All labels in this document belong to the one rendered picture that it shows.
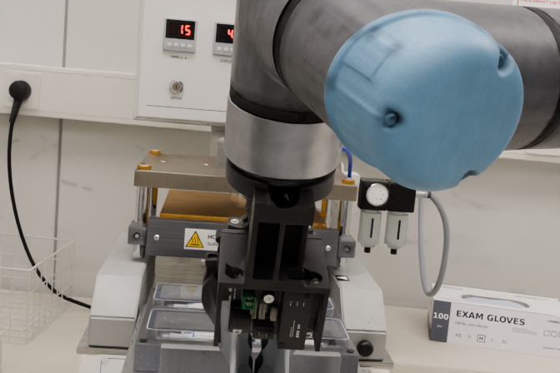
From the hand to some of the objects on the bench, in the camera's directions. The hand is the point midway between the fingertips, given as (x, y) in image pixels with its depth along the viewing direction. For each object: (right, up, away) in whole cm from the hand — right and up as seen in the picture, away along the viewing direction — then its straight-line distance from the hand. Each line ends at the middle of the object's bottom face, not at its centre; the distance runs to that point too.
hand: (252, 370), depth 59 cm
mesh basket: (-53, -11, +77) cm, 94 cm away
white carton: (+40, -15, +75) cm, 86 cm away
